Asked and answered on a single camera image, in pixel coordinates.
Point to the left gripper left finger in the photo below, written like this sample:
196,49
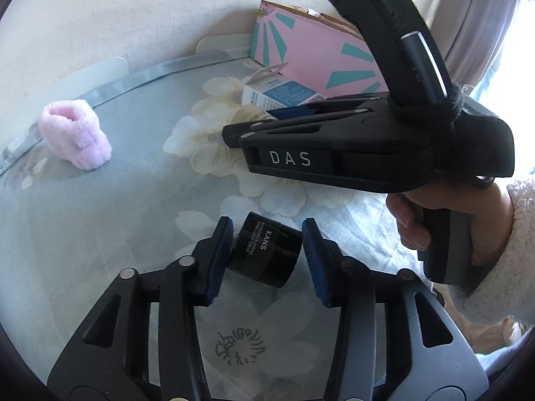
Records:
139,340

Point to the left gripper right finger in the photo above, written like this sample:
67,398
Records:
394,341

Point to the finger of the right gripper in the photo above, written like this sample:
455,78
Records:
333,130
341,103

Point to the cardboard box pink outside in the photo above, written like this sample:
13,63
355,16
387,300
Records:
319,51

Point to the white bed rail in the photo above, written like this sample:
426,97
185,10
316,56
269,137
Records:
30,84

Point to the blue white carton box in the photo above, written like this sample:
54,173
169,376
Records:
268,90

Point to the curtain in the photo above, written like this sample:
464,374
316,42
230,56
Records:
470,34

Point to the floral blue bedsheet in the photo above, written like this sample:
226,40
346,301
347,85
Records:
66,234

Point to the black cosmetic jar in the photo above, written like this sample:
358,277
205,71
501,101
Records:
265,251

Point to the pink fluffy sock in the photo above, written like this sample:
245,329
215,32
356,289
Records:
72,130

